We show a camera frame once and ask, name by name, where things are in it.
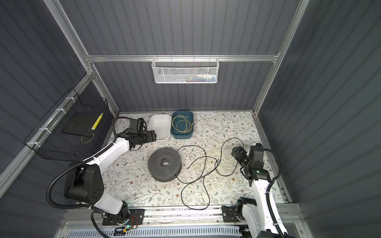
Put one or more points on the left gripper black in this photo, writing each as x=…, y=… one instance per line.
x=151, y=136

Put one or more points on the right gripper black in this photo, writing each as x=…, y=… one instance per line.
x=239, y=156

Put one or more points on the white plastic bin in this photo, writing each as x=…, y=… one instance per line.
x=161, y=124

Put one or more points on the grey foam spool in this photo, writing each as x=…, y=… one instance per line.
x=165, y=164

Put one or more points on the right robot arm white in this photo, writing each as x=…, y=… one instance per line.
x=260, y=213

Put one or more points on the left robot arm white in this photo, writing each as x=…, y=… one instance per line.
x=83, y=180

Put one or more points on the yellow strip in basket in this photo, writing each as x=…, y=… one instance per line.
x=97, y=121

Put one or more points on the teal plastic bin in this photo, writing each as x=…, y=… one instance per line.
x=182, y=124

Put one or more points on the black pad in basket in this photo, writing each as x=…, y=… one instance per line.
x=80, y=125

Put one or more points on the black wire basket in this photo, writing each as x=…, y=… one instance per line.
x=48, y=142

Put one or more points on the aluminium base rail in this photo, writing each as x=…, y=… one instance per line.
x=182, y=222

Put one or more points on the white wire mesh basket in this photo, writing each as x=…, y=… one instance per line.
x=193, y=71

